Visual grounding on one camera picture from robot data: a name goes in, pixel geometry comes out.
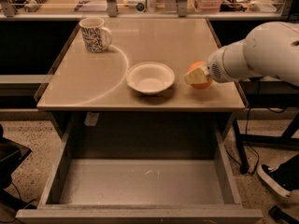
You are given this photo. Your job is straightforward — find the black white sneaker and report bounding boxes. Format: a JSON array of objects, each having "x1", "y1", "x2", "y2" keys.
[{"x1": 257, "y1": 164, "x2": 292, "y2": 198}]

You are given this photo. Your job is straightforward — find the open grey drawer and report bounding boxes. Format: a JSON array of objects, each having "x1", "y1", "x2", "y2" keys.
[{"x1": 17, "y1": 112, "x2": 263, "y2": 224}]

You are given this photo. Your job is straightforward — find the black table leg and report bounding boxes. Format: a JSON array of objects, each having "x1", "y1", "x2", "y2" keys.
[{"x1": 233, "y1": 119, "x2": 249, "y2": 175}]

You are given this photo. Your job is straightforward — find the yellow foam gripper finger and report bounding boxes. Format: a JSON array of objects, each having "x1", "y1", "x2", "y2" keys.
[{"x1": 183, "y1": 65, "x2": 208, "y2": 85}]

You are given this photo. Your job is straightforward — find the grey cabinet with counter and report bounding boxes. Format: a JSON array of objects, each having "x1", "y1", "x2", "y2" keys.
[{"x1": 34, "y1": 17, "x2": 249, "y2": 142}]

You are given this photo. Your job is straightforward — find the orange fruit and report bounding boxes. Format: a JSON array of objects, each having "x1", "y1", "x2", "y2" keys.
[{"x1": 188, "y1": 61, "x2": 213, "y2": 90}]

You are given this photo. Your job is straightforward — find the black chair base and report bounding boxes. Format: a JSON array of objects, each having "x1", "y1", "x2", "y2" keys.
[{"x1": 0, "y1": 125, "x2": 36, "y2": 211}]

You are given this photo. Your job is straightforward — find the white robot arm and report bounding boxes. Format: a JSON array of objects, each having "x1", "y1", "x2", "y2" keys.
[{"x1": 184, "y1": 21, "x2": 299, "y2": 86}]

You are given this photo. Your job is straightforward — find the white paper bowl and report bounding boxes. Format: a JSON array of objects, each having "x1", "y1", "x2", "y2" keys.
[{"x1": 126, "y1": 62, "x2": 175, "y2": 95}]

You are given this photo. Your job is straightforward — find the black patterned white mug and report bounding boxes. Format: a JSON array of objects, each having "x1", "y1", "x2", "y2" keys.
[{"x1": 79, "y1": 18, "x2": 112, "y2": 53}]

